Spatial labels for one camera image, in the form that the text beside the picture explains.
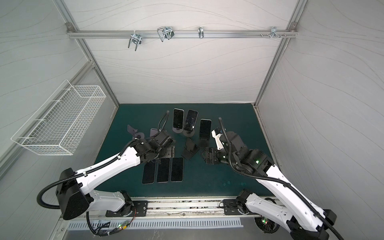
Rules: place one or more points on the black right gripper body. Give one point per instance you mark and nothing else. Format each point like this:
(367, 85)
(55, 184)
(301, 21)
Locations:
(210, 155)

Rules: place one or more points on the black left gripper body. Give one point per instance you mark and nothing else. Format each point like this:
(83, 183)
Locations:
(169, 152)

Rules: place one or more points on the purple phone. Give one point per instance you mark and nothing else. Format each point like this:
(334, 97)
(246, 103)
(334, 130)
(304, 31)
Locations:
(163, 172)

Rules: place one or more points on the teal phone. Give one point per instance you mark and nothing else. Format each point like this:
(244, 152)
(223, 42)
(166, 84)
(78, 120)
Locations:
(205, 129)

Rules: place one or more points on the silver phone black screen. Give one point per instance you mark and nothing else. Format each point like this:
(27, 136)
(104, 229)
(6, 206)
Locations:
(149, 173)

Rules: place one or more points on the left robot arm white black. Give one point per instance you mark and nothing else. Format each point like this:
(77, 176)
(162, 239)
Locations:
(78, 194)

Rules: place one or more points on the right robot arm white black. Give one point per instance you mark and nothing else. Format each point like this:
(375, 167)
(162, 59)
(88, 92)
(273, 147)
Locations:
(303, 219)

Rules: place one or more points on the black folding phone stand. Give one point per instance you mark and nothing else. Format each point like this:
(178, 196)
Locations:
(190, 149)

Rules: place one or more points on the round grey stand back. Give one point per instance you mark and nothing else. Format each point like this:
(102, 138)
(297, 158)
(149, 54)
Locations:
(188, 134)

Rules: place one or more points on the pink phone on back stand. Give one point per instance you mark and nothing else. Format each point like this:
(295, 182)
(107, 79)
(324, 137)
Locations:
(191, 120)

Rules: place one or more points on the metal u-bolt clamp left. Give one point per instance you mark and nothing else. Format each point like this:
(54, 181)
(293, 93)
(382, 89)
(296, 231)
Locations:
(135, 40)

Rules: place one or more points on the metal u-bolt clamp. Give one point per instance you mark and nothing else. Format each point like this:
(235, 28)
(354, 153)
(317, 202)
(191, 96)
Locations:
(135, 40)
(165, 33)

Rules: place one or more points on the metal u-bolt clamp middle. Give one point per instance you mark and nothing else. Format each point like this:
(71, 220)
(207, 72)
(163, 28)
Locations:
(165, 33)

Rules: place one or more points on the aluminium top cross bar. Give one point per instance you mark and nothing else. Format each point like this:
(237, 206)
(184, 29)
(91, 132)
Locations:
(179, 34)

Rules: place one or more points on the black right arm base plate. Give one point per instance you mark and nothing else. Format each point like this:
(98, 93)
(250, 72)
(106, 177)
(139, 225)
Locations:
(233, 208)

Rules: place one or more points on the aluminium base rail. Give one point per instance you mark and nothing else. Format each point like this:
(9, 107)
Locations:
(157, 207)

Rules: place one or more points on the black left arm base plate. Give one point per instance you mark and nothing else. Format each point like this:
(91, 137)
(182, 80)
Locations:
(139, 207)

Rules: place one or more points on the white slotted cable duct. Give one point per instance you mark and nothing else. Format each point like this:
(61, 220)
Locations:
(147, 224)

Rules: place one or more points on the black fan under rail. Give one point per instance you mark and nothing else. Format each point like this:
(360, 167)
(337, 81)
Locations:
(266, 225)

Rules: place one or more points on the white wire basket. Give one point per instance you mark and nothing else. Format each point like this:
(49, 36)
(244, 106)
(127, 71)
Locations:
(57, 127)

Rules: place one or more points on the small metal bracket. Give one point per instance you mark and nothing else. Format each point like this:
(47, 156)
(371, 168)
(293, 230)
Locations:
(201, 32)

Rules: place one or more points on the metal bolt bracket right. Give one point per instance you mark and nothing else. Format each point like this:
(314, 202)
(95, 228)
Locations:
(273, 34)

